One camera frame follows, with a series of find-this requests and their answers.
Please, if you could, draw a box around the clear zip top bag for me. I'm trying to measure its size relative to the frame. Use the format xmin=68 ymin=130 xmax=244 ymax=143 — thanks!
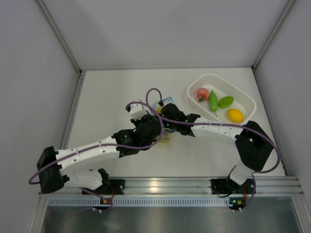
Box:
xmin=151 ymin=97 xmax=175 ymax=138

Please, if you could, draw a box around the yellow fake banana bunch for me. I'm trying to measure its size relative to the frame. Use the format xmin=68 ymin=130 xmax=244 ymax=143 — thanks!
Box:
xmin=156 ymin=106 xmax=170 ymax=143

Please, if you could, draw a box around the red fake peach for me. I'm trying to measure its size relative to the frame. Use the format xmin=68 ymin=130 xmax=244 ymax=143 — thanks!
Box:
xmin=196 ymin=88 xmax=210 ymax=102

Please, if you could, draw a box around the green fake vegetable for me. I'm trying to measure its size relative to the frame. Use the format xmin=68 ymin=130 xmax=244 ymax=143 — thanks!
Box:
xmin=208 ymin=90 xmax=218 ymax=112
xmin=218 ymin=96 xmax=234 ymax=109

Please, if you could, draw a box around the yellow fake lemon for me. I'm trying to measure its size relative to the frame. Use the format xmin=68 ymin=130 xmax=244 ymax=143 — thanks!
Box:
xmin=227 ymin=109 xmax=243 ymax=123

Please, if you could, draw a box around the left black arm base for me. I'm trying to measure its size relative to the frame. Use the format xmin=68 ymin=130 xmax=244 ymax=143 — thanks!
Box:
xmin=86 ymin=179 xmax=125 ymax=195

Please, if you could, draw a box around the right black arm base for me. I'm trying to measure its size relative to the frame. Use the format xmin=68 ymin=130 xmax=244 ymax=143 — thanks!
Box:
xmin=211 ymin=178 xmax=255 ymax=195

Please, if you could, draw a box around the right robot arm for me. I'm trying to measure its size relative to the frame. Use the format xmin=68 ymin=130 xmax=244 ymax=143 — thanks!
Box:
xmin=160 ymin=103 xmax=274 ymax=193

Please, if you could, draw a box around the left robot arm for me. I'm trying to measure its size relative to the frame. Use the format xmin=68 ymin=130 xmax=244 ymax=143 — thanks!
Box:
xmin=36 ymin=116 xmax=164 ymax=194

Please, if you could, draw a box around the white perforated plastic basket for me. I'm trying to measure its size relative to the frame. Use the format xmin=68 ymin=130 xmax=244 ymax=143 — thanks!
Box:
xmin=187 ymin=73 xmax=257 ymax=124

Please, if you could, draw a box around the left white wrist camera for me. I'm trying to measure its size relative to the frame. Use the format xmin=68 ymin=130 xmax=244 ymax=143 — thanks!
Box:
xmin=129 ymin=103 xmax=147 ymax=120

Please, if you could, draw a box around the white slotted cable duct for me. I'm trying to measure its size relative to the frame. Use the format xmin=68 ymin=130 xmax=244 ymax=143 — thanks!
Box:
xmin=48 ymin=197 xmax=245 ymax=207

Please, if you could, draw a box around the aluminium mounting rail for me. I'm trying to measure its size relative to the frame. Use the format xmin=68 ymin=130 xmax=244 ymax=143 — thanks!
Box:
xmin=38 ymin=176 xmax=303 ymax=195

